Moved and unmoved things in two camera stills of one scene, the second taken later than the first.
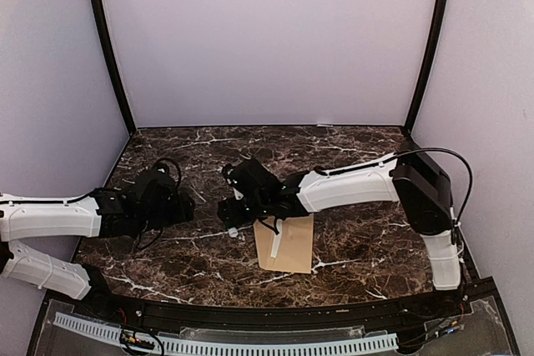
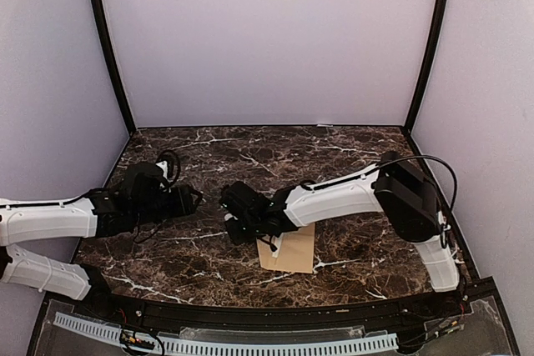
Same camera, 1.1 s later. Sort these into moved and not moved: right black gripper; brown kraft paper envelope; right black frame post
Moved: right black gripper
Not moved: right black frame post; brown kraft paper envelope
